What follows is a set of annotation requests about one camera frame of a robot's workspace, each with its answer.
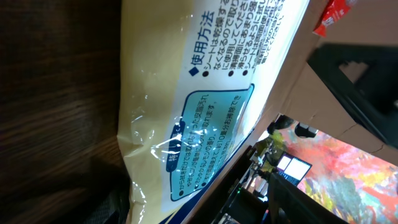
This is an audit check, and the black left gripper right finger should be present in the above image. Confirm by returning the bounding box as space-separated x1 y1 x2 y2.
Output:
268 173 346 224

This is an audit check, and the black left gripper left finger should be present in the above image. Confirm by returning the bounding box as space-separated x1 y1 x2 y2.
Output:
82 190 129 224

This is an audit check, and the cream snack bag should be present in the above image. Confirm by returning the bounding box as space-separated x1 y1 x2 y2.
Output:
117 0 308 224

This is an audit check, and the red snack packet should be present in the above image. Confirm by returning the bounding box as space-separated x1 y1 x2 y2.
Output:
313 0 358 37

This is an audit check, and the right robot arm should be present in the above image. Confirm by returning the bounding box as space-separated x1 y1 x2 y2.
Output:
307 44 397 147

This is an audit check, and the open laptop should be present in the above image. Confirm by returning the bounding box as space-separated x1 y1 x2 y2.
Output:
276 152 312 186

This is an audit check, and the colourful wall painting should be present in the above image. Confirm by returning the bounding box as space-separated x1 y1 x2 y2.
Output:
276 126 397 223

